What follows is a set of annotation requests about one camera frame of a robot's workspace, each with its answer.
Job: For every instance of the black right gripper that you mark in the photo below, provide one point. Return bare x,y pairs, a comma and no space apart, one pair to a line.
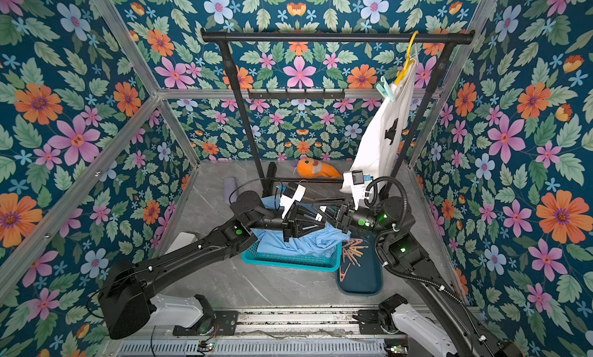
336,213

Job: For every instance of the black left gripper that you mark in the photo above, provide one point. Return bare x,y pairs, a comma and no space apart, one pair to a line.
290,225

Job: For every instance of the light blue t-shirt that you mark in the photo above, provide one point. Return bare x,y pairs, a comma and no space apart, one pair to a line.
321,243

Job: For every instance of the white t-shirt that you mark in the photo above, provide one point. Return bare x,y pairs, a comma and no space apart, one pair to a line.
379,147

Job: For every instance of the light green clothespin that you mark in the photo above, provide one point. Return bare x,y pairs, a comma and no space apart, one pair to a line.
384,88

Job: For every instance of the yellow plastic hanger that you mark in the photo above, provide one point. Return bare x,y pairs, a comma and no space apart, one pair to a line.
402,74

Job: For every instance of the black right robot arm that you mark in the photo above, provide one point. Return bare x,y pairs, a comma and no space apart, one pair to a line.
386,213

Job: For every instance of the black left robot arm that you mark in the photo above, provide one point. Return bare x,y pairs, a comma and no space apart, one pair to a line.
129,299

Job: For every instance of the teal basket under shirt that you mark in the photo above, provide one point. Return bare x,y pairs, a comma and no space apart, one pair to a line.
301,262

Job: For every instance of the orange plush fish toy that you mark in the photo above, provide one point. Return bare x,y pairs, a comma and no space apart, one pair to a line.
313,169

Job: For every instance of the dark teal clothespin tray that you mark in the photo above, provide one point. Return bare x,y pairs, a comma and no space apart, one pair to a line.
364,277

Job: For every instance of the grey purple cylinder roller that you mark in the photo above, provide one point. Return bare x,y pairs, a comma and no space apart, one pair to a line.
230,188

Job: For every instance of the black clothes rack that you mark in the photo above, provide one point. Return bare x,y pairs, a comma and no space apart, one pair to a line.
314,59

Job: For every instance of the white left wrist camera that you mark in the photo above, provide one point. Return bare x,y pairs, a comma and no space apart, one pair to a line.
294,192

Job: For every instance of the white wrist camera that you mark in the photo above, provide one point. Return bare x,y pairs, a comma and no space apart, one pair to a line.
294,192
357,182

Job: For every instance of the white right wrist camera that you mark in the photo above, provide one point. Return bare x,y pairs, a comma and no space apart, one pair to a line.
357,182

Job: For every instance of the black wall hook rail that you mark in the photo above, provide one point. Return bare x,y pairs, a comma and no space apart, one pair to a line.
305,94

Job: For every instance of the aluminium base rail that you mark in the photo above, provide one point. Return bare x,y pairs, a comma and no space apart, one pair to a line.
300,331

